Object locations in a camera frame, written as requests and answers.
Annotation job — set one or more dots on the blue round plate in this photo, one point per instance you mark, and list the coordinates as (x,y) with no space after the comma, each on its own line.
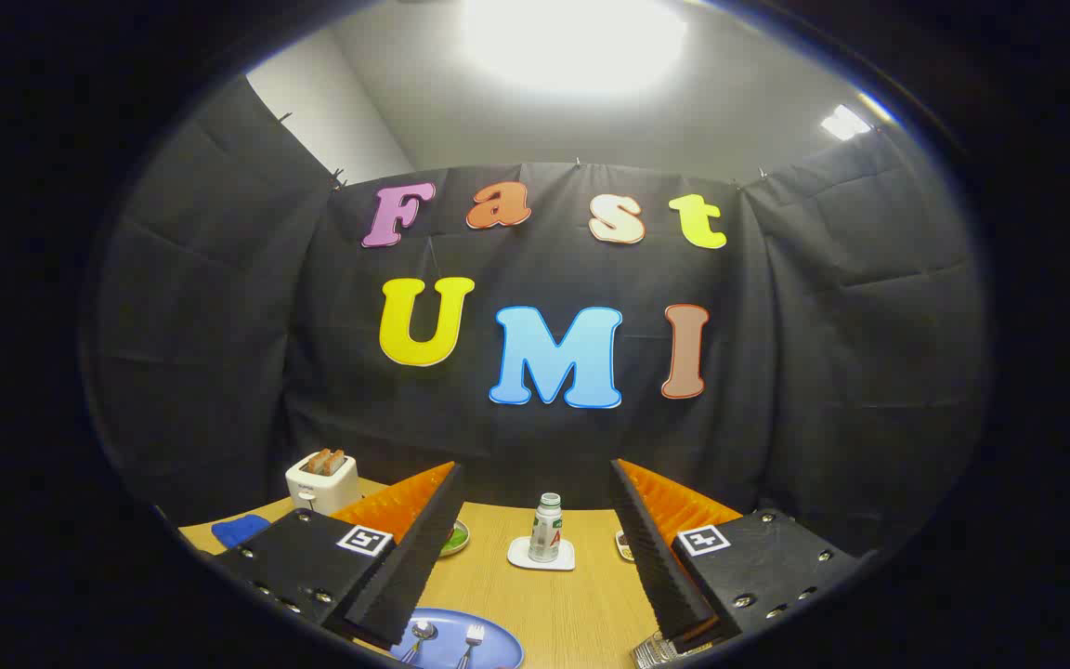
(447,641)

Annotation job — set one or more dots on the beige food plate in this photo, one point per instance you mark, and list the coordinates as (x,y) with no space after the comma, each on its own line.
(461,548)

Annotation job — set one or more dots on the silver drink bottle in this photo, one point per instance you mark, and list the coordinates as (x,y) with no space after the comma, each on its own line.
(545,534)

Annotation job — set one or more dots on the white square coaster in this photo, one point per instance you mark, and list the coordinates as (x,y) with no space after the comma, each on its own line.
(521,557)

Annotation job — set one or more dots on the green lettuce leaf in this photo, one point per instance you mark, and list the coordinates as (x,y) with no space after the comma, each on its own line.
(454,536)

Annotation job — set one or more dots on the white toaster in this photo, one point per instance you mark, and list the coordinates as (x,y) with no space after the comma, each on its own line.
(326,491)

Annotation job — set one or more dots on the large ceiling light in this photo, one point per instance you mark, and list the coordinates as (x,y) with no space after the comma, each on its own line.
(572,42)

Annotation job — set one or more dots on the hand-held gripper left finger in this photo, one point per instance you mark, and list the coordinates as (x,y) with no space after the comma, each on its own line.
(405,576)

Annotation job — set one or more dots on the toasted bread slice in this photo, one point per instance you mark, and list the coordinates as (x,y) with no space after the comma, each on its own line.
(317,463)
(338,461)

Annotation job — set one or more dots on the blue folded towel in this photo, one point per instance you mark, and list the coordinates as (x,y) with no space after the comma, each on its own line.
(240,531)

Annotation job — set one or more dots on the white divided bean dish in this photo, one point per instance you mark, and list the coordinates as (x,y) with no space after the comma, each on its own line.
(625,546)

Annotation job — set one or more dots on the small ceiling light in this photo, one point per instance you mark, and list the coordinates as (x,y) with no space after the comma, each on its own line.
(844,122)

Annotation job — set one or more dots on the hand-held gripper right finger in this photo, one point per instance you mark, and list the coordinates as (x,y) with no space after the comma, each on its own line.
(660,567)

